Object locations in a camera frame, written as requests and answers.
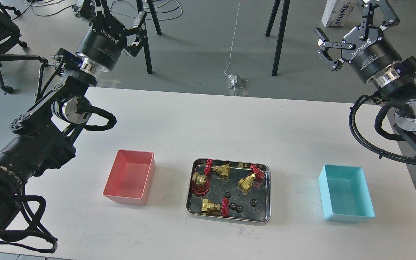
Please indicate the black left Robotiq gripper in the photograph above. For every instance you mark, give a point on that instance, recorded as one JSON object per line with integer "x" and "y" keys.
{"x": 106, "y": 37}

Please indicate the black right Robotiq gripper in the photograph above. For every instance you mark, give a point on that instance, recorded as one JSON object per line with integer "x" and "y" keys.
{"x": 370, "y": 54}

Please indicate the brass valve red handle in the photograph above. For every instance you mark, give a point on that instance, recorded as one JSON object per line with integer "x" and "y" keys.
{"x": 245, "y": 184}
{"x": 199, "y": 184}
{"x": 223, "y": 171}
{"x": 208, "y": 207}

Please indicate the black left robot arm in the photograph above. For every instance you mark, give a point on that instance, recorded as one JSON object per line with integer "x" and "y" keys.
{"x": 45, "y": 134}

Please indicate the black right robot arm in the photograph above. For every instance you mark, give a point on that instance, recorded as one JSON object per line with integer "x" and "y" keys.
{"x": 396, "y": 89}

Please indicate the white cardboard box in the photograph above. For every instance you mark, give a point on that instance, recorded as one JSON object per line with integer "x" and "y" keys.
{"x": 336, "y": 12}

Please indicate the pink plastic box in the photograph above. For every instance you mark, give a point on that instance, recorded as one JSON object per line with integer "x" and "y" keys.
{"x": 130, "y": 178}

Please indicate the light blue plastic box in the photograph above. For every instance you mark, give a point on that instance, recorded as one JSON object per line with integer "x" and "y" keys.
{"x": 344, "y": 194}

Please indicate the black stand leg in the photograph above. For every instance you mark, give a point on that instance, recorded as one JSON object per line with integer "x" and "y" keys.
{"x": 158, "y": 30}
{"x": 281, "y": 32}

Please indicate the grey floor power socket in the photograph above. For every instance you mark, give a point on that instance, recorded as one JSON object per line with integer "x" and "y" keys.
{"x": 235, "y": 81}

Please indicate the shiny metal tray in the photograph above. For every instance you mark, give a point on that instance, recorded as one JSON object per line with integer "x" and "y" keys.
{"x": 229, "y": 190}

